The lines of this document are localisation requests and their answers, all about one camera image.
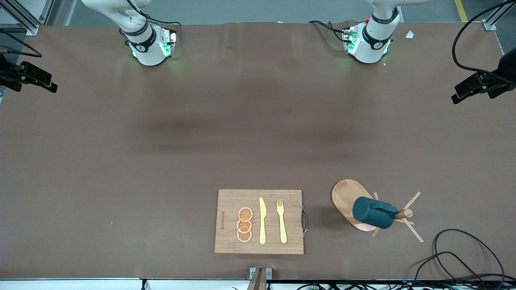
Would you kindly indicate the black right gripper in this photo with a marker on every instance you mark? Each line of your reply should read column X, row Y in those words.
column 12, row 75

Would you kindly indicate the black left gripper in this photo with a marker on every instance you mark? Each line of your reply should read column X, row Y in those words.
column 498, row 81

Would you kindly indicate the dark green cup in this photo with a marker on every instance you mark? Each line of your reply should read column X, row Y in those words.
column 369, row 211

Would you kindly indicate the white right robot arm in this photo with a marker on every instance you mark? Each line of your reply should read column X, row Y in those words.
column 147, row 48

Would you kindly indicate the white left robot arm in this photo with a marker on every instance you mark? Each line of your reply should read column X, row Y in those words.
column 371, row 44

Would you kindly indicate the wooden mug rack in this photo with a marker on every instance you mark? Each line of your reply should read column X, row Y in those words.
column 344, row 195

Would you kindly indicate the white paper scrap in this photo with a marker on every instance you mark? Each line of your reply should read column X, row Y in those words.
column 410, row 34

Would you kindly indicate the bamboo cutting board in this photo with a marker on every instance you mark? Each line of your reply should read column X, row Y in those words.
column 229, row 201

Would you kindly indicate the yellow plastic fork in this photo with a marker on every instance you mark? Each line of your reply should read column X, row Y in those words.
column 282, row 225

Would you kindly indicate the orange slice toy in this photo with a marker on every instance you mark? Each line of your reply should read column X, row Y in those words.
column 244, row 237
column 245, row 213
column 244, row 226

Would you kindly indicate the yellow plastic knife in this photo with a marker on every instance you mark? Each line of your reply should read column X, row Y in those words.
column 263, row 225

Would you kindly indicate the aluminium frame profile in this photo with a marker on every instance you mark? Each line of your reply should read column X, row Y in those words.
column 28, row 27
column 488, row 25

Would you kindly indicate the metal table edge bracket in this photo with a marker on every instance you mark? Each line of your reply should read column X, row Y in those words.
column 254, row 273

